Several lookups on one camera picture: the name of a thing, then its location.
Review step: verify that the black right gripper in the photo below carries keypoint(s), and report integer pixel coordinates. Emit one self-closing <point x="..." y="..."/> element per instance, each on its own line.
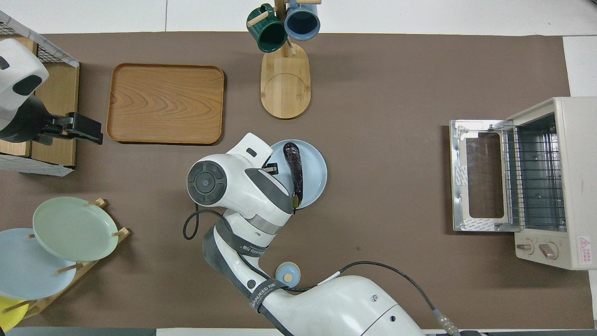
<point x="273" y="168"/>

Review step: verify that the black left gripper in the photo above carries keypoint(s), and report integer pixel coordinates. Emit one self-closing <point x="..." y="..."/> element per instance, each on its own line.
<point x="23" y="121"/>

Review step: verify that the dark purple eggplant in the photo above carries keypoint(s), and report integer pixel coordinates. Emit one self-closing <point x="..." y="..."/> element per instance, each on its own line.
<point x="295" y="168"/>

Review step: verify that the cream toaster oven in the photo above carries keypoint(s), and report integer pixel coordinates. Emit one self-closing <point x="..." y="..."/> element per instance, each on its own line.
<point x="578" y="163"/>

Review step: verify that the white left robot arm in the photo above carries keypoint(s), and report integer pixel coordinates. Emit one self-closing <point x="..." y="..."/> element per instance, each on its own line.
<point x="18" y="65"/>

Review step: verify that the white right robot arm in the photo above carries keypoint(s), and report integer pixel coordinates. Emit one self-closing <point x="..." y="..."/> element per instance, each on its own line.
<point x="242" y="186"/>

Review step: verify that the wooden step shelf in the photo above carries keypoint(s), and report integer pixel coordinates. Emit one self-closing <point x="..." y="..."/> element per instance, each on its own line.
<point x="60" y="88"/>

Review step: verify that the wooden mug tree stand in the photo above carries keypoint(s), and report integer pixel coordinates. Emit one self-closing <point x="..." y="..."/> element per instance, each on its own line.
<point x="285" y="88"/>

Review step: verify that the wooden serving tray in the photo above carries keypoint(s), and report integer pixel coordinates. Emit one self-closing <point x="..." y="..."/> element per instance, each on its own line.
<point x="165" y="105"/>

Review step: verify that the pale green racked plate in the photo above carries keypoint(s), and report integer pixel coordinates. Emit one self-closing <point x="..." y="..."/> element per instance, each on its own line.
<point x="74" y="228"/>

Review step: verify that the brown table mat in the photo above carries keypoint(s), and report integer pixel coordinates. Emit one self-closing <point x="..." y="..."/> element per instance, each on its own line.
<point x="373" y="140"/>

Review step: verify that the dark green mug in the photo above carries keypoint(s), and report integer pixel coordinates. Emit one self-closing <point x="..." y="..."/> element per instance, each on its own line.
<point x="268" y="35"/>

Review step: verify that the wooden plate rack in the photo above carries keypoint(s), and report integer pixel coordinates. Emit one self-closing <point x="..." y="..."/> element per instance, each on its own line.
<point x="88" y="268"/>

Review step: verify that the blue mug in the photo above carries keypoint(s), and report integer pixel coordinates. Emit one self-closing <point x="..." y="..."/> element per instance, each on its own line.
<point x="302" y="23"/>

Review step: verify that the light blue racked plate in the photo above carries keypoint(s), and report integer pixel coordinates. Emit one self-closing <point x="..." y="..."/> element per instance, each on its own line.
<point x="28" y="270"/>

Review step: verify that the yellow racked plate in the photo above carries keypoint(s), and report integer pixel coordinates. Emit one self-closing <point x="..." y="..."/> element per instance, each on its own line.
<point x="9" y="315"/>

